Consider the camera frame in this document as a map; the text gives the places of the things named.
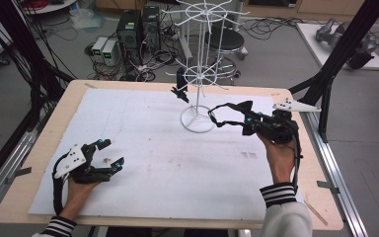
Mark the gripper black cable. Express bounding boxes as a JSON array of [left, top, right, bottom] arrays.
[[51, 154, 65, 216], [289, 119, 304, 196]]

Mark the round white table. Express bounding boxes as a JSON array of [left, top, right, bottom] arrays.
[[23, 0, 78, 15]]

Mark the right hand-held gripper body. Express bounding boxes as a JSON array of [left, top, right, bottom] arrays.
[[253, 97, 323, 146]]

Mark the black frame strut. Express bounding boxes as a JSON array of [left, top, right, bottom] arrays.
[[289, 0, 379, 142]]

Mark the white platform board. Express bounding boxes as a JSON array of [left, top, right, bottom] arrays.
[[295, 22, 379, 72]]

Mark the black round stool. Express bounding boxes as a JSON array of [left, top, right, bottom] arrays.
[[205, 28, 250, 61]]

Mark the dark navy bow tie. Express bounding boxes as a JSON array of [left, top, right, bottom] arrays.
[[207, 100, 265, 136], [171, 66, 190, 104]]

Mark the black frame post with cables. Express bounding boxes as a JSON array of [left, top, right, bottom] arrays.
[[0, 0, 77, 110]]

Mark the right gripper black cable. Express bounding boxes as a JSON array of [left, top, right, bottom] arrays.
[[289, 119, 304, 196]]

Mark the white wire display rack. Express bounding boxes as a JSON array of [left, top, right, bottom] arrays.
[[161, 0, 251, 134]]

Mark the white power supply box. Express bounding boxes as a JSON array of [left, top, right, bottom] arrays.
[[91, 37, 109, 57], [102, 39, 118, 67]]

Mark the white foam table mat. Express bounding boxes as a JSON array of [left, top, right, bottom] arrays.
[[28, 88, 305, 221]]

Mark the aluminium table rail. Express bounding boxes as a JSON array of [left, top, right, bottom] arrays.
[[304, 112, 369, 237], [0, 127, 38, 221]]

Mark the grey robot part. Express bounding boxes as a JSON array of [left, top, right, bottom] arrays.
[[315, 18, 378, 70]]

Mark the person's right hand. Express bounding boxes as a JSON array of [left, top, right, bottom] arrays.
[[256, 132, 299, 186]]

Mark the clear plastic bag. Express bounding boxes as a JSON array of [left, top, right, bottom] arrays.
[[69, 8, 107, 33]]

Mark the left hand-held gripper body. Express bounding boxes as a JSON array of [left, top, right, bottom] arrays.
[[52, 142, 113, 186]]

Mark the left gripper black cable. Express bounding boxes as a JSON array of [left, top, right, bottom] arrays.
[[51, 154, 65, 216]]

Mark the black computer tower green label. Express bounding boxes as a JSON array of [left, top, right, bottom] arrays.
[[116, 9, 142, 63]]

